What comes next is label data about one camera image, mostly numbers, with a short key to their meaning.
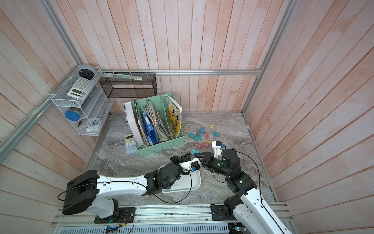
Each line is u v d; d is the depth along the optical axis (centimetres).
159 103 97
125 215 73
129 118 82
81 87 77
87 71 80
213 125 108
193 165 60
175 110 91
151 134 84
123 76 91
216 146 68
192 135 106
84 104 74
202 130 107
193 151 73
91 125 84
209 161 62
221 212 73
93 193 41
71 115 76
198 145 99
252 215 58
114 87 103
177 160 65
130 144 100
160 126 86
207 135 105
